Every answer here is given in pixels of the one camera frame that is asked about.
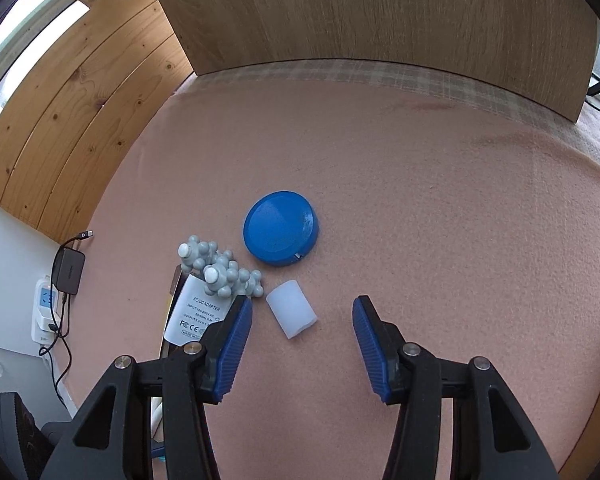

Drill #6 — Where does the grey ball white handle massager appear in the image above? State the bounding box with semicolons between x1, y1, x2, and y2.
150;235;265;443

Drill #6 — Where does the blue round lid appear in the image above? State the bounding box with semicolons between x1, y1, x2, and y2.
243;190;320;268

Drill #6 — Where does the white power strip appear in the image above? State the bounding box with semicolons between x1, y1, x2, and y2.
28;275;61;346

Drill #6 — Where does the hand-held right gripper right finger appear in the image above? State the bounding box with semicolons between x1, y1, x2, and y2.
352;296;556;480

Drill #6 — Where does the pine plank panel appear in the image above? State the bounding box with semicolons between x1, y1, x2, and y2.
0;0;196;243

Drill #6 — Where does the light wooden board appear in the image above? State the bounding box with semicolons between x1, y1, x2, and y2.
140;0;600;123

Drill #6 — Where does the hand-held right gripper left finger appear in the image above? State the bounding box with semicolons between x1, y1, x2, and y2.
40;296;254;480

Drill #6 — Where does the black adapter box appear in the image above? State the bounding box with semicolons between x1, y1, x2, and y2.
52;247;86;296

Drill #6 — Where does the white translucent cap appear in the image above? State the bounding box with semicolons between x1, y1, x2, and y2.
266;280;319;341

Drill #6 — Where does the black usb cable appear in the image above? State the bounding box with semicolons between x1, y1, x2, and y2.
60;230;95;250

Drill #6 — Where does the white power adapter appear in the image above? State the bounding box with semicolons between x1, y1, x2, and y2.
162;272;238;348

